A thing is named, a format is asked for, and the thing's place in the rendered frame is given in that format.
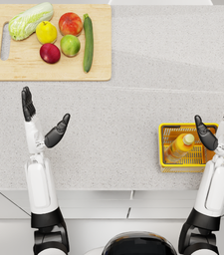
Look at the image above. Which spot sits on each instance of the yellow slatted basket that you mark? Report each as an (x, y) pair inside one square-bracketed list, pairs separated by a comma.
[(170, 166)]

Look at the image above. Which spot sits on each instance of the green apple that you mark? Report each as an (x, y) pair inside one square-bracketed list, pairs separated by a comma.
[(70, 45)]

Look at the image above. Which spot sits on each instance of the lemon tea bottle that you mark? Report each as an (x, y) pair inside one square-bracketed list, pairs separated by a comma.
[(179, 147)]

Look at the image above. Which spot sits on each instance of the napa cabbage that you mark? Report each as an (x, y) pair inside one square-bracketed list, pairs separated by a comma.
[(29, 21)]

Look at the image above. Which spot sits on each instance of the green cucumber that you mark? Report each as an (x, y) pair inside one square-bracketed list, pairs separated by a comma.
[(88, 43)]

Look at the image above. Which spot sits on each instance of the dark round robot body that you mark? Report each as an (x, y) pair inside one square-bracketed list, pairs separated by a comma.
[(139, 243)]

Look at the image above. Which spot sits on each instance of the wooden cutting board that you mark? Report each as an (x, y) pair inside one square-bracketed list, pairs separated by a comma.
[(27, 66)]

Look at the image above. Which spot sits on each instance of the dark red apple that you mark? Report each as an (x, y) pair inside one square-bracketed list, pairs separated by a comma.
[(49, 53)]

